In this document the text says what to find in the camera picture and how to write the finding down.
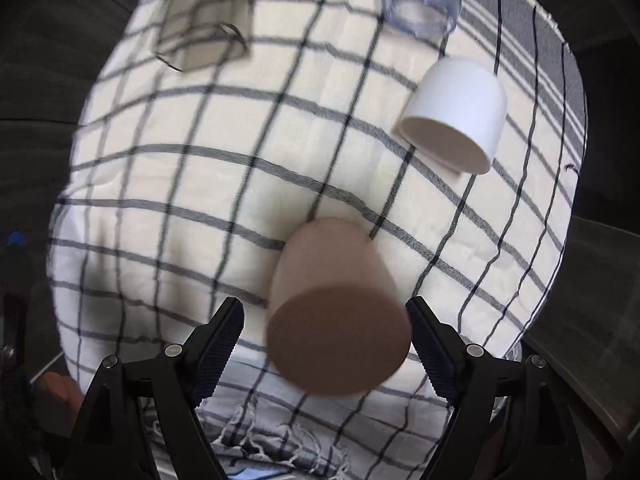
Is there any black white checked cloth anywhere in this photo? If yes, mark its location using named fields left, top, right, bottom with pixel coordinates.
left=48, top=0, right=587, bottom=479

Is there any smoky grey square cup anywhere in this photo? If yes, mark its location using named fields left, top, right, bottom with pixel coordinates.
left=154, top=0, right=254, bottom=73

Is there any person's left hand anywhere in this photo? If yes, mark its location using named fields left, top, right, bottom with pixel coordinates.
left=34, top=372, right=84, bottom=438

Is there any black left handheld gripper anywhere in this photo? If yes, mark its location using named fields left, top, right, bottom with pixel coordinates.
left=1, top=231, right=35, bottom=469

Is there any white plastic cup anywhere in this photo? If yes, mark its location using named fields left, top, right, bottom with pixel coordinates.
left=398, top=56, right=506, bottom=174

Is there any pink plastic cup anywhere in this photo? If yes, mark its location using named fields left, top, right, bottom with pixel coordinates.
left=266, top=218, right=411, bottom=396

